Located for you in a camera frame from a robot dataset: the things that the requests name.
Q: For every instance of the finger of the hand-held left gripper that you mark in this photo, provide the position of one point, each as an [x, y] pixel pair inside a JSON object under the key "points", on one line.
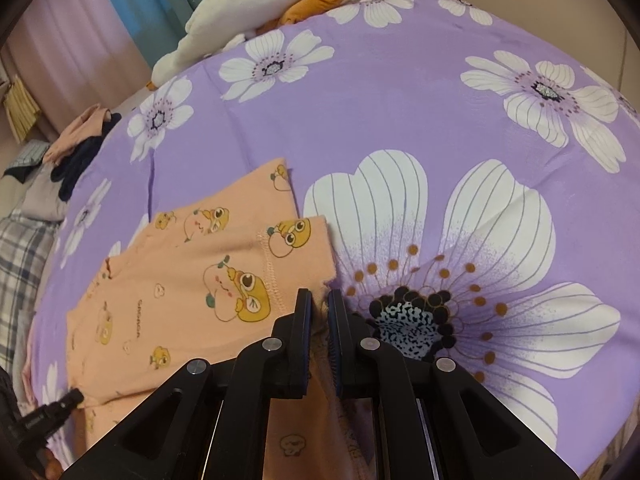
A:
{"points": [[55, 412]]}

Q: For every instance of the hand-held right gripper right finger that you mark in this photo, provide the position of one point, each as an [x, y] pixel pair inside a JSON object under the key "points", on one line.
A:
{"points": [[335, 340]]}

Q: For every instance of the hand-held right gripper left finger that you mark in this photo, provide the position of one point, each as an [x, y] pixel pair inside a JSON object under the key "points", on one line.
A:
{"points": [[306, 330]]}

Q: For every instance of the orange duck print shirt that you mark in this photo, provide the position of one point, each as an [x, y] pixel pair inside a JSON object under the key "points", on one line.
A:
{"points": [[175, 280]]}

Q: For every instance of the dark navy clothes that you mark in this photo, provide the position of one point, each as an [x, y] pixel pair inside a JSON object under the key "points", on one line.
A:
{"points": [[75, 160]]}

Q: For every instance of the folded peach clothes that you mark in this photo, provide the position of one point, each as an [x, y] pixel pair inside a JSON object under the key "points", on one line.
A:
{"points": [[75, 132]]}

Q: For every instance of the grey plaid blanket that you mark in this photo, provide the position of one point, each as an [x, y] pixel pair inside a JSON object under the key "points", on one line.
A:
{"points": [[20, 270]]}

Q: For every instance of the plain grey pillow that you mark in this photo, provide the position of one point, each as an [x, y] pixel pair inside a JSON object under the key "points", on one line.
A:
{"points": [[40, 200]]}

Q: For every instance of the purple floral blanket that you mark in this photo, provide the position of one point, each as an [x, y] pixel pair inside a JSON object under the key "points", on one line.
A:
{"points": [[410, 125]]}

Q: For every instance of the folded plaid cloth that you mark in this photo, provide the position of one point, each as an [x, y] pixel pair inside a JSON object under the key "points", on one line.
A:
{"points": [[27, 155]]}

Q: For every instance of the white goose plush toy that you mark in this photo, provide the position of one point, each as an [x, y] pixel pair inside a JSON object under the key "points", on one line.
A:
{"points": [[240, 15]]}

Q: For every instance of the blue curtain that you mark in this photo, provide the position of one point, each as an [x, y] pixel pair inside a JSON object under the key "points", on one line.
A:
{"points": [[165, 0]]}

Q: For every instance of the pink curtain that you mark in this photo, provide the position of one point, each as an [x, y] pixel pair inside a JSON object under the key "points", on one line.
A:
{"points": [[65, 35]]}

